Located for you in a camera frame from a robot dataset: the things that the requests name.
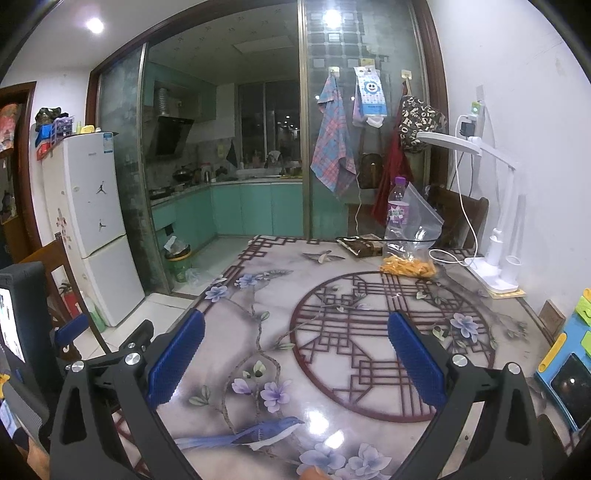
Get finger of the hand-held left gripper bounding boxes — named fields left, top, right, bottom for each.
left=90, top=320, right=155, bottom=366
left=54, top=313, right=90, bottom=358

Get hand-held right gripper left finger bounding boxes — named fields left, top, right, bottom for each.
left=48, top=308, right=206, bottom=480

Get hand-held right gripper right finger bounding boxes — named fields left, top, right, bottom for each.
left=388, top=311, right=543, bottom=480

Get green trash bin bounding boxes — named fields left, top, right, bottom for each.
left=164, top=235, right=192, bottom=283

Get green detergent bottle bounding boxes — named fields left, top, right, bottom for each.
left=85, top=300, right=107, bottom=328

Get red fire extinguisher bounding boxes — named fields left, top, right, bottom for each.
left=60, top=281, right=81, bottom=319

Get carved wooden chair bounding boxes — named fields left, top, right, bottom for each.
left=18, top=237, right=107, bottom=352

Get zip bag of orange snacks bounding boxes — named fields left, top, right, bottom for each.
left=381, top=182, right=445, bottom=279

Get white refrigerator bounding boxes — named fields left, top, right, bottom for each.
left=42, top=131, right=146, bottom=328

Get brown pouch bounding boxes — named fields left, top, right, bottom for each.
left=336, top=234, right=386, bottom=258

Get white desk lamp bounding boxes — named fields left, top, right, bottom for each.
left=417, top=131, right=527, bottom=294

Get small wooden block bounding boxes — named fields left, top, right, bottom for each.
left=539, top=300, right=566, bottom=330

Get purple label water bottle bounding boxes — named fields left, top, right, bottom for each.
left=385, top=175, right=413, bottom=252

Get blue toy board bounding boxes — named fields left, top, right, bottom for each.
left=533, top=288, right=591, bottom=432

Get teal kitchen cabinets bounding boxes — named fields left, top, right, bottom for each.
left=151, top=181, right=305, bottom=241

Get glass sliding door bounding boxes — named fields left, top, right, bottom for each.
left=299, top=0, right=444, bottom=241

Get red apron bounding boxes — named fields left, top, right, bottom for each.
left=372, top=134, right=416, bottom=227

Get small brown bag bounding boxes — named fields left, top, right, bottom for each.
left=358, top=152, right=384, bottom=190

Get black range hood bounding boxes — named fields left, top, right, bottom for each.
left=150, top=115, right=195, bottom=160

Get plaid towel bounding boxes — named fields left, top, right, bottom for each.
left=310, top=74, right=357, bottom=195

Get smiley face hanging organizer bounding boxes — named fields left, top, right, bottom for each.
left=352, top=66, right=386, bottom=129

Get white power cable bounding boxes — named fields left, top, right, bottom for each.
left=429, top=138, right=481, bottom=266

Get red wall hanging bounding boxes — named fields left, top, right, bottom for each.
left=0, top=104, right=21, bottom=153

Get white wall charger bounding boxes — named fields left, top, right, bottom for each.
left=457, top=99, right=483, bottom=139

